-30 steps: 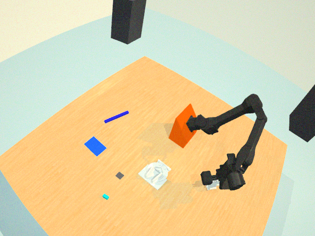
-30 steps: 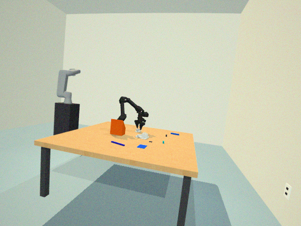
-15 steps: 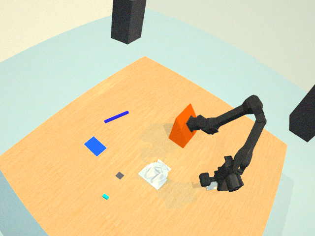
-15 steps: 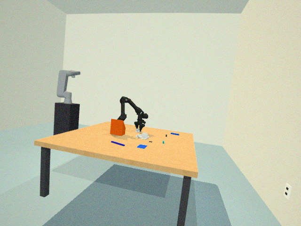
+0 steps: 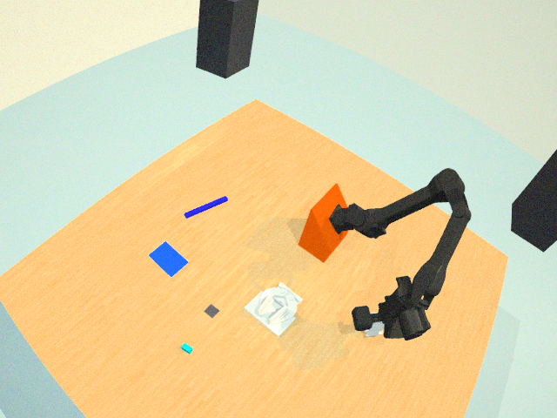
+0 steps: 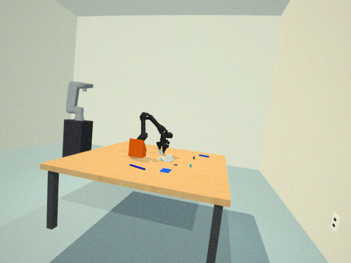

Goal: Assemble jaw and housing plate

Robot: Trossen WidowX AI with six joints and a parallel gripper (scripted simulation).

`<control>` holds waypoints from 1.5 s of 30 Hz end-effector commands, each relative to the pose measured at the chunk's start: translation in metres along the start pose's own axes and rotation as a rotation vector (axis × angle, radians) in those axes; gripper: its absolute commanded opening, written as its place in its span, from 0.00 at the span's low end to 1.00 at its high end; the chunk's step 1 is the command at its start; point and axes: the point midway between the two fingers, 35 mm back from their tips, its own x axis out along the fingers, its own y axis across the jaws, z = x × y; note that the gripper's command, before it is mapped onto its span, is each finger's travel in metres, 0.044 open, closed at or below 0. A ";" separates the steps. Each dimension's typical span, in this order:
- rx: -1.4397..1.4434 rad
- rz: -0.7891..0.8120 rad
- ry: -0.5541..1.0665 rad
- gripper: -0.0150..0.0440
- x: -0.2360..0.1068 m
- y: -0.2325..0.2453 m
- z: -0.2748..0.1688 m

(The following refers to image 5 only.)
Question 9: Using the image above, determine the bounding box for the blue flat rectangular plate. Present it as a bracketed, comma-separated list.
[148, 242, 189, 277]

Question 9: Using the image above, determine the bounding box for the small cyan block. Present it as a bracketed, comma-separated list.
[181, 343, 193, 354]

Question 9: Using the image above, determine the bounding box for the blue flat bar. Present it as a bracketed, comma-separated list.
[184, 195, 229, 219]

